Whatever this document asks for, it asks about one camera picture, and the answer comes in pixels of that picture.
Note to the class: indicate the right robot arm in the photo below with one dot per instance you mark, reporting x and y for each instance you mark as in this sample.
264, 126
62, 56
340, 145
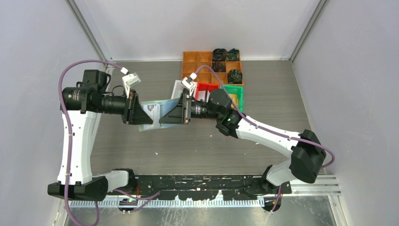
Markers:
303, 150

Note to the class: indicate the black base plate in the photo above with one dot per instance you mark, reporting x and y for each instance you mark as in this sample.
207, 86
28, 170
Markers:
199, 187

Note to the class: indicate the green plastic bin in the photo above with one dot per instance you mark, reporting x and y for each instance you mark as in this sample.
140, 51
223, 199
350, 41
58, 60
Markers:
236, 94

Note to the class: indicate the white VIP card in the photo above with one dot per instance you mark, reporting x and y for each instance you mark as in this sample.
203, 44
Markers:
153, 111

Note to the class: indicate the dark green rolled item bottom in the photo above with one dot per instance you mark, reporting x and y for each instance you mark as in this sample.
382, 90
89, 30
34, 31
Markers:
234, 76

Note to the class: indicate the dark green rolled item top-right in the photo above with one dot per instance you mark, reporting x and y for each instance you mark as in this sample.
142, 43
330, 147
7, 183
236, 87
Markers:
233, 55

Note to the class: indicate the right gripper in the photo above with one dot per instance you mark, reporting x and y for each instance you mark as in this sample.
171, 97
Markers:
180, 113

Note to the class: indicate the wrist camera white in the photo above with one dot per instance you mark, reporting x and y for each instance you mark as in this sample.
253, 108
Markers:
128, 81
189, 83

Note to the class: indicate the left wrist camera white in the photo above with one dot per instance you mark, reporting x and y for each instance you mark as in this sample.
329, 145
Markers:
128, 81

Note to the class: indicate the dark rolled item middle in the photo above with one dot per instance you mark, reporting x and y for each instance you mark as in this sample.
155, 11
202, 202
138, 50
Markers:
219, 67

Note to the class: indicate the white plastic bin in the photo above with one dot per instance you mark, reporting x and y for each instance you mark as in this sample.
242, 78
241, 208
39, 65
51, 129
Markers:
178, 89

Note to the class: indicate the gold cards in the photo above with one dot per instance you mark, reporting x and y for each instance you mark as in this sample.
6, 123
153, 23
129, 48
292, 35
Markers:
235, 101

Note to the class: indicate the green card holder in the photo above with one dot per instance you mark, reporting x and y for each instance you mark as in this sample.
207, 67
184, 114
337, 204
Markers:
165, 107

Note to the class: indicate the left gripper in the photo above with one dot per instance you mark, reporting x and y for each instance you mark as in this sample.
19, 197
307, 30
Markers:
134, 114

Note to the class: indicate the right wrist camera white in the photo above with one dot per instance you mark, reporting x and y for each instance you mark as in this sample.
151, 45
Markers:
189, 83

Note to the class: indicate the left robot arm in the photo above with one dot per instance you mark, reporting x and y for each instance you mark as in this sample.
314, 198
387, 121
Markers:
85, 103

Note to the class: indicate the red plastic bin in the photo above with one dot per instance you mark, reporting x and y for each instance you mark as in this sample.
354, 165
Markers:
203, 91

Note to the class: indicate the black rolled item top-left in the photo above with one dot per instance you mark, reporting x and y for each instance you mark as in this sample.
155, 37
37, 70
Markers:
219, 55

